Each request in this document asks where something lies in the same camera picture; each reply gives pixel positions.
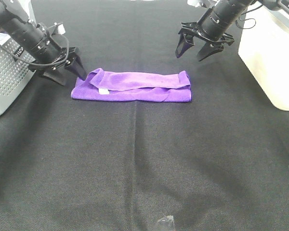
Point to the purple microfiber towel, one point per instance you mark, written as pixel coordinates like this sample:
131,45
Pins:
101,85

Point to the white plastic bin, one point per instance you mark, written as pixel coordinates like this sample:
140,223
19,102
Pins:
264,48

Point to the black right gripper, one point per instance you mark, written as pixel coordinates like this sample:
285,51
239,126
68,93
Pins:
211,27

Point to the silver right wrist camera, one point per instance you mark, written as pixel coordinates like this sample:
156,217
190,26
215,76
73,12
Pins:
197,3

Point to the grey perforated plastic basket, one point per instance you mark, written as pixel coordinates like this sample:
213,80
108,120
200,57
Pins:
14,74

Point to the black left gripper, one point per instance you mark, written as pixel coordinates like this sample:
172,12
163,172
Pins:
50,51

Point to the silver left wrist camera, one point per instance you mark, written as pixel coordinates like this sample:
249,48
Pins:
59,28

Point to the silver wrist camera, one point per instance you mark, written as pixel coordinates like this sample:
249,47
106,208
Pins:
197,3
59,28

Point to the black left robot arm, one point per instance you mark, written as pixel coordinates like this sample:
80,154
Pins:
12,9

